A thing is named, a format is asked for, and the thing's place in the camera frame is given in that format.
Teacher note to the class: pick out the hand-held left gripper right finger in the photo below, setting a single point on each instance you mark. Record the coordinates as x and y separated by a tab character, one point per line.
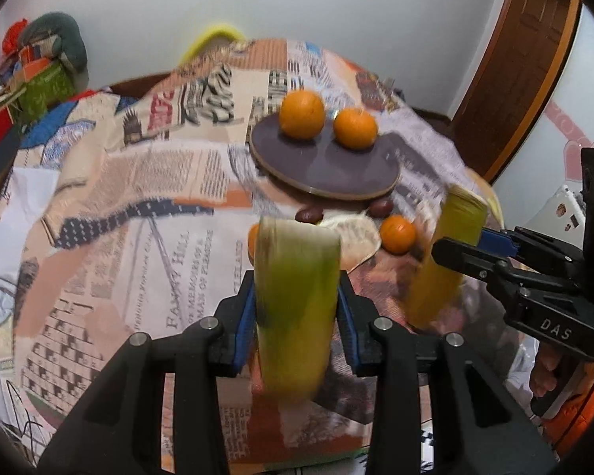
349	336

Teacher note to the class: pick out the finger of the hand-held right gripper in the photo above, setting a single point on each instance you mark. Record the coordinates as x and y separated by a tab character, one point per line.
468	256
495	241

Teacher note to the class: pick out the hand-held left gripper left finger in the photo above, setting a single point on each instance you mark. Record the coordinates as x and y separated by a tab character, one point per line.
243	336

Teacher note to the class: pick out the green yellow banana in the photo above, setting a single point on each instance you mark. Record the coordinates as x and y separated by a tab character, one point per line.
297	302

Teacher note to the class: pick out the person's right forearm orange sleeve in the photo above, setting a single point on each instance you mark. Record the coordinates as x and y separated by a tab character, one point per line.
581	401

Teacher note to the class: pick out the person's right hand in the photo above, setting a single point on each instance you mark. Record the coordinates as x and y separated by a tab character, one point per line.
544	371

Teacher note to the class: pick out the white plastic object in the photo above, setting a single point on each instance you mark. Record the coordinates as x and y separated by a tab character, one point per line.
554	215

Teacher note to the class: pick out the small orange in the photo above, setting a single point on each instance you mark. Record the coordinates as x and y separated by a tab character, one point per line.
253	242
398	235

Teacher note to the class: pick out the beige plate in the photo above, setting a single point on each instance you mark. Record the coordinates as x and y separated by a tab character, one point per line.
359	242

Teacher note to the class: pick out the red date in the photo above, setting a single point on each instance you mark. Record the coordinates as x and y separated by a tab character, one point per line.
381	208
309	215

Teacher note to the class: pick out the newspaper print tablecloth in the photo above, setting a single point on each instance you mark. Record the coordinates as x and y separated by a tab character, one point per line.
143	217

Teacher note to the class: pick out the dark round plate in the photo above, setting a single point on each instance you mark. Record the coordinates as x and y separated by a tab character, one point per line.
326	168

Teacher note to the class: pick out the brown wooden door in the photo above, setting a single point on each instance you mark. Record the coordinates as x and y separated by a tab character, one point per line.
519	69

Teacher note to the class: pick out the large orange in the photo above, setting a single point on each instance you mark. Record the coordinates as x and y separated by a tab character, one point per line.
302	114

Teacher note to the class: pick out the white cloth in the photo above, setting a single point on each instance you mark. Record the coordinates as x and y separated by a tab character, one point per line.
10	257

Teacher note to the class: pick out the yellow chair back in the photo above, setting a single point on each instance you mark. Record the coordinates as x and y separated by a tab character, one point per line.
213	34

